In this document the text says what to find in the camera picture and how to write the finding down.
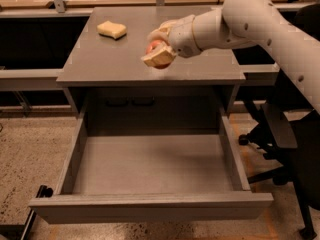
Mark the grey cabinet counter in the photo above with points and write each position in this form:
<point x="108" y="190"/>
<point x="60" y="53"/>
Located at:
<point x="99" y="61"/>

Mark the grey open drawer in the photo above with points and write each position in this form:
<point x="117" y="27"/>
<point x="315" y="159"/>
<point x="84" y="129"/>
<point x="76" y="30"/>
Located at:
<point x="175" y="160"/>

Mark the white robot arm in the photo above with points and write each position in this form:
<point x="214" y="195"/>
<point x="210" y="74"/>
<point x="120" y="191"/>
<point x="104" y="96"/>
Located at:
<point x="240" y="24"/>

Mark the yellow sponge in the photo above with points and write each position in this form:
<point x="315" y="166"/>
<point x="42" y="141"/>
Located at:
<point x="112" y="30"/>

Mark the red apple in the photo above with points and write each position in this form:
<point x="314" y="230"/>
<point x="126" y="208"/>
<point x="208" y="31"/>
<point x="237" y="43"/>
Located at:
<point x="158" y="55"/>

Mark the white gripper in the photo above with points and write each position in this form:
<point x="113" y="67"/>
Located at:
<point x="182" y="37"/>

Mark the black office chair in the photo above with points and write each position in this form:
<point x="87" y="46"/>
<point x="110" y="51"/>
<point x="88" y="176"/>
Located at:
<point x="295" y="144"/>

